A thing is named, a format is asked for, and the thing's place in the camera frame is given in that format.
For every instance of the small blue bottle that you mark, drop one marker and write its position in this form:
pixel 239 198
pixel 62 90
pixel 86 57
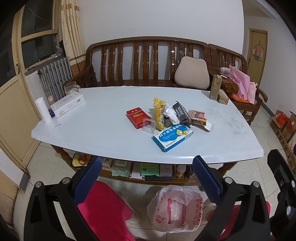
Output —
pixel 52 114

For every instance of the beige cushion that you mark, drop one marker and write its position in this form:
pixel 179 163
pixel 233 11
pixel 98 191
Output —
pixel 192 72

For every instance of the small brown carton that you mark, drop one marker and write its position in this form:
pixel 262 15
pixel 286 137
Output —
pixel 222 97

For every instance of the yellow framed door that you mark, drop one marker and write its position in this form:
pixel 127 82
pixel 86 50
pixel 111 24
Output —
pixel 29 38

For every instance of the long white box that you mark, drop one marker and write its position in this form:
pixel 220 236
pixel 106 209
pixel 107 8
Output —
pixel 67 103

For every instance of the white paper roll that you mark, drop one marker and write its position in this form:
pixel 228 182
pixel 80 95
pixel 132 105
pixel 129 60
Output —
pixel 43 110

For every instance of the dark red patterned box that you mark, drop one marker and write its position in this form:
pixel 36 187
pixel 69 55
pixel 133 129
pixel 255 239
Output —
pixel 197 117

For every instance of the green wipes pack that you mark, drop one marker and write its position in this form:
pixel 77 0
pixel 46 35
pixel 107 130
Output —
pixel 121 168

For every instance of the light green pack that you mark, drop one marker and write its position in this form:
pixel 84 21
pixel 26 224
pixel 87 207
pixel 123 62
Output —
pixel 149 169

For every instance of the pink plastic bag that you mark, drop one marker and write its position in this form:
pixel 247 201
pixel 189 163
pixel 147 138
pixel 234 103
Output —
pixel 246 88

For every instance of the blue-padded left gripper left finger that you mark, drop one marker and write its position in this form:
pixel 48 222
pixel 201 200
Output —
pixel 42 222

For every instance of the tall green brown carton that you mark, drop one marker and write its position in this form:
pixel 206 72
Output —
pixel 215 87

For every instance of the blue white medicine box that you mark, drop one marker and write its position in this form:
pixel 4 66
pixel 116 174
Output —
pixel 172 136

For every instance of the person's red trousers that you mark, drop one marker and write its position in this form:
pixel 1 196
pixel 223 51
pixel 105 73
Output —
pixel 108 213

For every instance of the beige curtain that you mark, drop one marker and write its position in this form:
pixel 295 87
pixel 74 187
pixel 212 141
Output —
pixel 72 36

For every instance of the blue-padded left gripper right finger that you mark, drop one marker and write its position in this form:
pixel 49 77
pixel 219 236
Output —
pixel 252 221

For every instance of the wooden armchair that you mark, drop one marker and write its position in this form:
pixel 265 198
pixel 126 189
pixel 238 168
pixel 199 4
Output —
pixel 222 57

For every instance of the white tissue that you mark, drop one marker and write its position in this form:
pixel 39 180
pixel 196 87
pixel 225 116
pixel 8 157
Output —
pixel 170 113

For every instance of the white coffee table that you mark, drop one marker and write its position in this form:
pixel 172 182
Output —
pixel 99 126

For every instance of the grey radiator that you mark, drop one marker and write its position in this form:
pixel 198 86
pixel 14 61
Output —
pixel 53 76

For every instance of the red cigarette pack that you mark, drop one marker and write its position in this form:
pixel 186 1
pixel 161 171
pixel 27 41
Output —
pixel 137 116

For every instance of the yellow snack bag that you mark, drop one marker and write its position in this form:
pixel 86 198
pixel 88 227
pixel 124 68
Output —
pixel 158 112

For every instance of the yellow far door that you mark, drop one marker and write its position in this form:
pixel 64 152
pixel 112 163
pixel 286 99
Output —
pixel 257 50

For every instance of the wooden bench sofa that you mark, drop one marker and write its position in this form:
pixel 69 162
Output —
pixel 104 61

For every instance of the white red plastic bag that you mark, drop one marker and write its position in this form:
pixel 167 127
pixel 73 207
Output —
pixel 176 209

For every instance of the dark grey small carton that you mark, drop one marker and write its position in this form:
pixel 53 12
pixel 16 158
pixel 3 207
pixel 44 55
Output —
pixel 182 114

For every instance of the glass mug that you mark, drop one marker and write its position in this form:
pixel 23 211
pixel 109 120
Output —
pixel 71 87

